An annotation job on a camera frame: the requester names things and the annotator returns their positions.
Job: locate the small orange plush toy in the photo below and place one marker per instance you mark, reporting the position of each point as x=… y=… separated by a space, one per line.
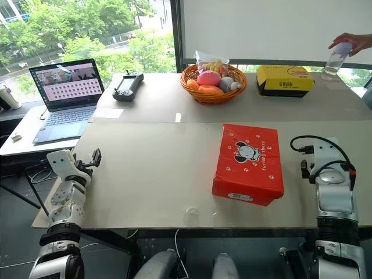
x=193 y=84

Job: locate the white window blind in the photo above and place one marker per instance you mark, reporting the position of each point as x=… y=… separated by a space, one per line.
x=276 y=29

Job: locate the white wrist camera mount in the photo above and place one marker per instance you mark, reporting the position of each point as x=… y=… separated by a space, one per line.
x=328 y=155
x=59 y=160

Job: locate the clear bottle with lavender cap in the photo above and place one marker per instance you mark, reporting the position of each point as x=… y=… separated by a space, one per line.
x=335 y=62

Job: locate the white paper sheet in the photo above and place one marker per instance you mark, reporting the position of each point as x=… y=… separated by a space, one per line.
x=106 y=113

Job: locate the orange woven basket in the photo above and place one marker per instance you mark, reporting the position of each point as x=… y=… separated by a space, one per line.
x=213 y=94

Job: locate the white tumbler cup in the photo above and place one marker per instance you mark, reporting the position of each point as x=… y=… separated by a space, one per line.
x=10 y=98

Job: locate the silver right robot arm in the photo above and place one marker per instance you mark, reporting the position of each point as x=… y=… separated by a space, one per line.
x=335 y=209

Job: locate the red shoe box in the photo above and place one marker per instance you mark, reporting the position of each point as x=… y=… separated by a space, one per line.
x=250 y=162

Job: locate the long orange plush toy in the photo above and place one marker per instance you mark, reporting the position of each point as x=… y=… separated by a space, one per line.
x=211 y=89

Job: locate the grey plush toy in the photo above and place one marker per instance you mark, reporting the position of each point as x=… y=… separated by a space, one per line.
x=225 y=85

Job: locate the yellow and black cardboard box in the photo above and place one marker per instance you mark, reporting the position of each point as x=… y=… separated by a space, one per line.
x=284 y=82

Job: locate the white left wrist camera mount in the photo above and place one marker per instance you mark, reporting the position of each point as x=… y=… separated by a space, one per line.
x=59 y=160

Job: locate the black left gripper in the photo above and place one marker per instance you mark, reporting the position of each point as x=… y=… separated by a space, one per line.
x=82 y=168

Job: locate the small white gadget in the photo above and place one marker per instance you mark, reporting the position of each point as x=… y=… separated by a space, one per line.
x=17 y=137

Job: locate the crumpled clear tape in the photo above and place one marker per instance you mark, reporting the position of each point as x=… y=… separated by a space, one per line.
x=190 y=210

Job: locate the pink plush toy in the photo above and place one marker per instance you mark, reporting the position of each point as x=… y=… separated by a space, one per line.
x=208 y=78

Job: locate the blue-grey open laptop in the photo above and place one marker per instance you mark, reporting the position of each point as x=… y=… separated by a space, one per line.
x=68 y=98

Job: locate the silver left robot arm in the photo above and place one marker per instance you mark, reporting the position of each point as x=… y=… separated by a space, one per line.
x=65 y=203

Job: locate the black handheld remote controller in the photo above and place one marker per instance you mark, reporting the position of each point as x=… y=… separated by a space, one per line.
x=128 y=87

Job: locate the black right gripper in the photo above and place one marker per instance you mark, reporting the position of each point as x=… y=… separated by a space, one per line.
x=313 y=173

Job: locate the small white plush toy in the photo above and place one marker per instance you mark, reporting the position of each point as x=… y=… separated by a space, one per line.
x=236 y=85

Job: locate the clear bag of snacks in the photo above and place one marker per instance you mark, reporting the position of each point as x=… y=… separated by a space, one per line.
x=212 y=62

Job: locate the black window frame post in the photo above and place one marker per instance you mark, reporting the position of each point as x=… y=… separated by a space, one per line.
x=175 y=35

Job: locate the person's bare hand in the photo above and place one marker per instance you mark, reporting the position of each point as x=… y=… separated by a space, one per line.
x=359 y=42

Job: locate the grey rounded robot leg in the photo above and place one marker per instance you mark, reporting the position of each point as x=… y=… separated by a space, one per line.
x=224 y=267
x=158 y=266

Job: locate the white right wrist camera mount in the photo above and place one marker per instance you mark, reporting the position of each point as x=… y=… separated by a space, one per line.
x=328 y=155

